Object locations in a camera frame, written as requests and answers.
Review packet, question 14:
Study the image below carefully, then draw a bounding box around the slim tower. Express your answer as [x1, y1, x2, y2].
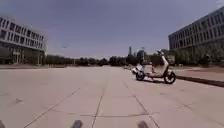
[128, 45, 133, 57]

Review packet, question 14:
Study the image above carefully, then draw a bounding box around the pale building with window rows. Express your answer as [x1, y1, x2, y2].
[0, 15, 47, 65]

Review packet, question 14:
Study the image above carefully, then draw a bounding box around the pale paved plaza ground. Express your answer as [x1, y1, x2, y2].
[0, 65, 224, 128]

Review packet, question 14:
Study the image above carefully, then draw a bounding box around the row of trees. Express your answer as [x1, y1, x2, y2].
[44, 49, 171, 67]

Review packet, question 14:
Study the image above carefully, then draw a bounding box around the raised paved area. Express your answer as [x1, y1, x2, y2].
[173, 66, 224, 83]

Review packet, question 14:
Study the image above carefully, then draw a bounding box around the grey building with window grid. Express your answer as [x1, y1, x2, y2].
[168, 6, 224, 66]

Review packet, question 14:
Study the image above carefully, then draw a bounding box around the robot's own part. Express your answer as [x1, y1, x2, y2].
[70, 119, 84, 128]
[137, 120, 150, 128]

